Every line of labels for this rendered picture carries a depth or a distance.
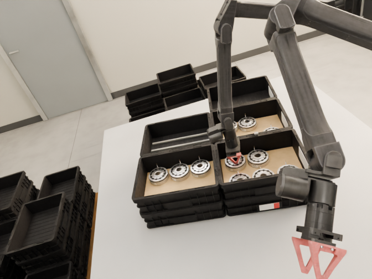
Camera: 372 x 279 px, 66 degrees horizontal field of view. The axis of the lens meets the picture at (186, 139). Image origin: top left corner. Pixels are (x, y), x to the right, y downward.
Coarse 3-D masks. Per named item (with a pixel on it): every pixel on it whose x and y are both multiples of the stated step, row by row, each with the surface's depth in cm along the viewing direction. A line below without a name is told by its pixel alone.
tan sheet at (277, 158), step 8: (272, 152) 146; (280, 152) 144; (288, 152) 143; (224, 160) 150; (272, 160) 141; (280, 160) 140; (288, 160) 139; (296, 160) 138; (224, 168) 145; (248, 168) 141; (256, 168) 140; (264, 168) 138; (272, 168) 137; (224, 176) 141
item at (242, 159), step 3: (243, 156) 144; (225, 159) 145; (228, 159) 144; (240, 159) 142; (243, 159) 142; (225, 162) 143; (228, 162) 143; (240, 162) 141; (243, 162) 140; (228, 165) 141; (231, 165) 141; (234, 165) 141; (237, 165) 140; (240, 165) 139
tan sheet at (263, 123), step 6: (258, 120) 169; (264, 120) 168; (270, 120) 167; (276, 120) 165; (258, 126) 165; (264, 126) 163; (270, 126) 162; (276, 126) 161; (282, 126) 160; (240, 132) 164; (246, 132) 163; (252, 132) 162
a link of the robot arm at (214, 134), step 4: (224, 120) 125; (228, 120) 124; (216, 124) 133; (220, 124) 132; (224, 124) 126; (228, 124) 125; (232, 124) 126; (208, 128) 132; (212, 128) 131; (216, 128) 129; (220, 128) 128; (224, 128) 128; (228, 128) 127; (208, 132) 130; (212, 132) 130; (216, 132) 130; (220, 132) 130; (208, 136) 133; (212, 136) 130; (216, 136) 130; (220, 136) 130; (212, 140) 130; (216, 140) 131; (220, 140) 131
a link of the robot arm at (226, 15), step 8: (232, 0) 102; (224, 8) 107; (232, 8) 104; (240, 8) 105; (248, 8) 106; (256, 8) 106; (264, 8) 107; (224, 16) 104; (232, 16) 105; (240, 16) 106; (248, 16) 107; (256, 16) 108; (264, 16) 108; (216, 24) 109; (232, 24) 106; (216, 32) 111
